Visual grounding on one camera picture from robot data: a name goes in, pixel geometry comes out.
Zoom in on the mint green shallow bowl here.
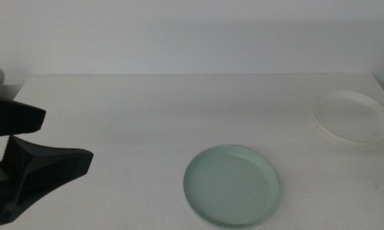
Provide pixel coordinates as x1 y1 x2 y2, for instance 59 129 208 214
183 144 280 230

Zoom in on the white shallow bowl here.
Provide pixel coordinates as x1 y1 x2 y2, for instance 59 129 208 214
311 89 384 144

